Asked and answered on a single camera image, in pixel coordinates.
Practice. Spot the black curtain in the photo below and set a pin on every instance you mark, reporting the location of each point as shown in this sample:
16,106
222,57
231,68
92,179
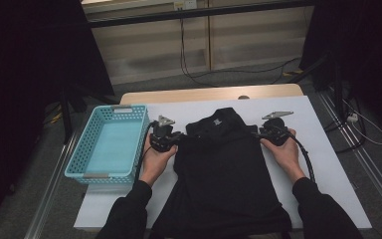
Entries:
371,49
20,66

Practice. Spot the black horizontal bar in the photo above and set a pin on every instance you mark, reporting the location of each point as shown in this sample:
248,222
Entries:
195,13

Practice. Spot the small yellow floor item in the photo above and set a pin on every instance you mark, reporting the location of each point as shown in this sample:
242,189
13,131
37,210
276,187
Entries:
293,71

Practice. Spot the white wall socket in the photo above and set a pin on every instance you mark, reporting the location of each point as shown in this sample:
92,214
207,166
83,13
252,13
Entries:
185,4

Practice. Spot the person's left hand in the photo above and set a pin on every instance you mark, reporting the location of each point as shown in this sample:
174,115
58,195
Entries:
154,164

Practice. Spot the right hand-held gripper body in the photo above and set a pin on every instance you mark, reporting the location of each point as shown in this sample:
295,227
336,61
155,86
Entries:
275,132

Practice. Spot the black stand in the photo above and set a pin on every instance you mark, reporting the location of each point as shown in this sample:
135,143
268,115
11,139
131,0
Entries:
337,89
67,119

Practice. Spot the light wooden post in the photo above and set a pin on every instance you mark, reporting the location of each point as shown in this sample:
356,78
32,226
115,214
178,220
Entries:
209,40

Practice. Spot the aluminium floor rail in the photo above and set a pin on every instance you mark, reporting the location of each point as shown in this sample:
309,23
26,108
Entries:
51,192
361,156

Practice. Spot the white table sheet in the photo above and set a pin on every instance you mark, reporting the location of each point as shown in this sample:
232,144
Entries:
325,159

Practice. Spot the person's right hand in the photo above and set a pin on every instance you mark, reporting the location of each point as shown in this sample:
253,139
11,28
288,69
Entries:
286,157

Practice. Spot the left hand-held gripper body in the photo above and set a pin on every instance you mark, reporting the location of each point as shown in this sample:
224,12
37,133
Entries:
162,139

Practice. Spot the light blue plastic basket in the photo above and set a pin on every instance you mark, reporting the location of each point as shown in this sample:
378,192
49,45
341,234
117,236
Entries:
112,146

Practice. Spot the black sleeveless shirt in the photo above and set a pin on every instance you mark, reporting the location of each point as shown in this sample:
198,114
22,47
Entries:
222,172

